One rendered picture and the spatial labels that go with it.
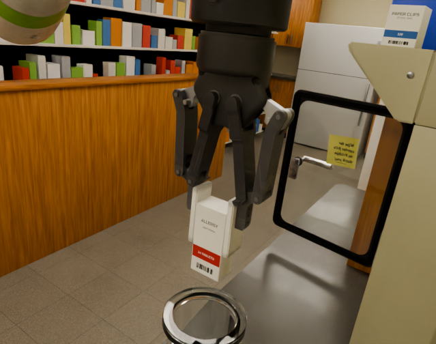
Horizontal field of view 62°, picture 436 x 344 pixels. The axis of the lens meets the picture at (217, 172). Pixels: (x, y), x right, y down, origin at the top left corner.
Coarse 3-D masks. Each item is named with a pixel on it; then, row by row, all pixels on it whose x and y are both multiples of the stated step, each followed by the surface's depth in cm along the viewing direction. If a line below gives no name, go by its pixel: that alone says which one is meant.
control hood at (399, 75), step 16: (352, 48) 53; (368, 48) 52; (384, 48) 51; (400, 48) 50; (416, 48) 49; (368, 64) 53; (384, 64) 51; (400, 64) 50; (416, 64) 49; (432, 64) 49; (368, 80) 53; (384, 80) 52; (400, 80) 51; (416, 80) 50; (384, 96) 52; (400, 96) 51; (416, 96) 50; (400, 112) 52; (416, 112) 51
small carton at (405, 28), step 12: (396, 12) 56; (408, 12) 55; (420, 12) 54; (396, 24) 56; (408, 24) 55; (420, 24) 54; (384, 36) 57; (396, 36) 56; (408, 36) 55; (420, 36) 56
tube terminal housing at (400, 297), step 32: (416, 128) 51; (416, 160) 52; (416, 192) 53; (416, 224) 54; (384, 256) 58; (416, 256) 55; (384, 288) 59; (416, 288) 56; (384, 320) 61; (416, 320) 58
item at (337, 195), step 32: (320, 128) 93; (352, 128) 88; (384, 128) 83; (320, 160) 95; (352, 160) 89; (384, 160) 84; (288, 192) 103; (320, 192) 97; (352, 192) 91; (384, 192) 86; (320, 224) 99; (352, 224) 93
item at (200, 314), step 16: (192, 288) 51; (208, 288) 51; (176, 304) 48; (192, 304) 51; (208, 304) 51; (224, 304) 50; (240, 304) 49; (176, 320) 49; (192, 320) 52; (208, 320) 52; (224, 320) 51; (240, 320) 46; (176, 336) 43; (192, 336) 53; (208, 336) 53; (224, 336) 43; (240, 336) 44
